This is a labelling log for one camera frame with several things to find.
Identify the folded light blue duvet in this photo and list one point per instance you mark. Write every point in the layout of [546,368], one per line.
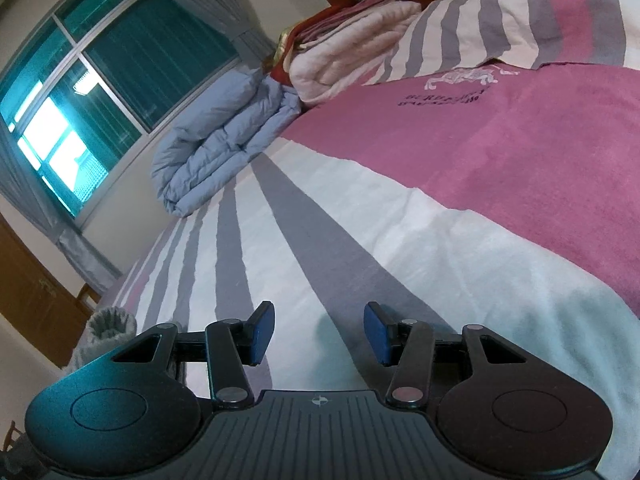
[224,129]

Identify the left grey curtain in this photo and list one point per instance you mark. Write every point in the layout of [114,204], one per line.
[24,190]

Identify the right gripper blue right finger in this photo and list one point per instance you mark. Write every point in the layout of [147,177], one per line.
[407,346]

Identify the striped pink purple bed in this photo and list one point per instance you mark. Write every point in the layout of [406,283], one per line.
[497,196]

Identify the folded pink blanket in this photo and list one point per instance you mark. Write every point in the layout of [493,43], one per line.
[329,67]

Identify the aluminium frame window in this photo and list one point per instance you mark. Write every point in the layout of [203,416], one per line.
[96,81]

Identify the red folded clothes stack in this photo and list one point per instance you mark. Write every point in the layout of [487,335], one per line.
[311,29]

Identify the striped pillow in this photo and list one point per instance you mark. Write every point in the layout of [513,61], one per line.
[452,34]

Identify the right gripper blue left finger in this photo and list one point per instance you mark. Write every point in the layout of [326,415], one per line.
[232,345]

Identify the grey sweatpants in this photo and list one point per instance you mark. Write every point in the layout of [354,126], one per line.
[106,330]

